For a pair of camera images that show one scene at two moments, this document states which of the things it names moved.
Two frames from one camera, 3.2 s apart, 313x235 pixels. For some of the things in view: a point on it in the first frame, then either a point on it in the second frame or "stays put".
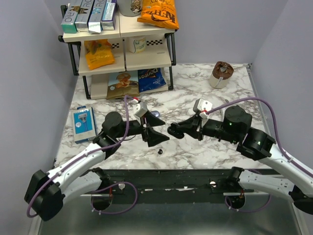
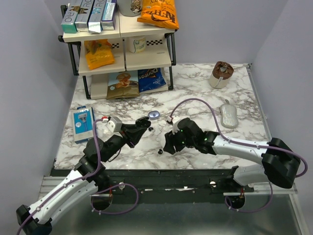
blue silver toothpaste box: (94, 24) stays put
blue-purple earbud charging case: (155, 113) stays put
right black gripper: (194, 122) to (170, 141)
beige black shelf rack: (136, 57) stays put
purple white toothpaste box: (109, 15) stays put
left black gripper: (148, 135) to (131, 133)
